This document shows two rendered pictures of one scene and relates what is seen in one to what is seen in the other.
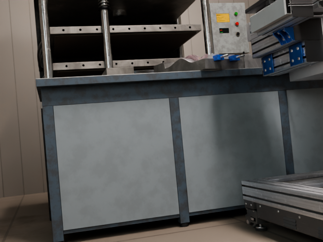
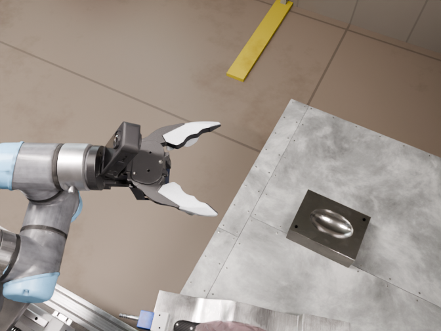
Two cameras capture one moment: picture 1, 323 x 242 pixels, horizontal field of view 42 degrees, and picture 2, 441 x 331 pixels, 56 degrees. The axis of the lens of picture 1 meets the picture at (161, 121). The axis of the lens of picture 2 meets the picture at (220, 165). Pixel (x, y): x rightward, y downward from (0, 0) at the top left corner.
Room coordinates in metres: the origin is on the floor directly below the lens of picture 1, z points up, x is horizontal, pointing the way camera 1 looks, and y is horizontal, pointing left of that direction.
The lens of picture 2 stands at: (2.45, -0.35, 2.00)
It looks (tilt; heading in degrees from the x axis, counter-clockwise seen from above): 59 degrees down; 133
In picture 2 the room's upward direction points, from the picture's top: straight up
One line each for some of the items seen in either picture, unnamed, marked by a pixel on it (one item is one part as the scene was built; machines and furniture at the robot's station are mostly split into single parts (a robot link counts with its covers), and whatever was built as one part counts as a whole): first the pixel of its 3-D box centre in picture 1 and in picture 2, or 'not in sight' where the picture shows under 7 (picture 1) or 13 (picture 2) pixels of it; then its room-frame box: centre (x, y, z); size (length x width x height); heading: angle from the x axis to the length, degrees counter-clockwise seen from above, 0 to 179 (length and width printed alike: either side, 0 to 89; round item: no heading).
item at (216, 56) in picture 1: (219, 57); (143, 320); (2.15, -0.33, 0.85); 0.13 x 0.05 x 0.05; 32
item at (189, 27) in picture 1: (120, 41); not in sight; (3.33, 0.27, 1.26); 1.10 x 0.74 x 0.05; 105
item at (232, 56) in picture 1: (235, 57); not in sight; (2.21, -0.42, 0.85); 0.13 x 0.05 x 0.05; 32
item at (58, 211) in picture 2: not in sight; (52, 203); (2.01, -0.32, 1.34); 0.11 x 0.08 x 0.11; 131
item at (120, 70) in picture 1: (118, 76); (327, 227); (2.36, 0.22, 0.83); 0.20 x 0.15 x 0.07; 15
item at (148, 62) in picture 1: (123, 72); not in sight; (3.33, 0.27, 1.01); 1.10 x 0.74 x 0.05; 105
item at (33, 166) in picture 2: not in sight; (32, 167); (2.00, -0.30, 1.43); 0.11 x 0.08 x 0.09; 41
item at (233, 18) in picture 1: (232, 97); not in sight; (3.32, -0.58, 0.73); 0.30 x 0.22 x 1.47; 105
